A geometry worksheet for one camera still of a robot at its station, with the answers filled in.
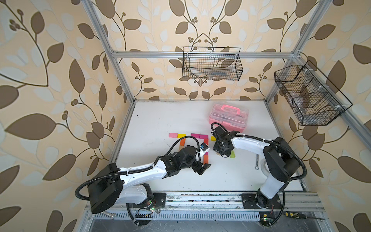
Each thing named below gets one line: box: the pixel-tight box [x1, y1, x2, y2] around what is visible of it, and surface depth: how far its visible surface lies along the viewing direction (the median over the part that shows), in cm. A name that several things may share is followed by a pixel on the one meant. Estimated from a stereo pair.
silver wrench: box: [101, 210, 117, 220], surface depth 72 cm
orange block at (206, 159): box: [203, 155, 209, 165], surface depth 90 cm
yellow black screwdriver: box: [285, 211, 326, 220], surface depth 70 cm
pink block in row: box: [168, 132, 178, 139], surface depth 101 cm
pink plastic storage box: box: [208, 102, 249, 133], surface depth 99 cm
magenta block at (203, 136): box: [199, 134, 209, 139], surface depth 101 cm
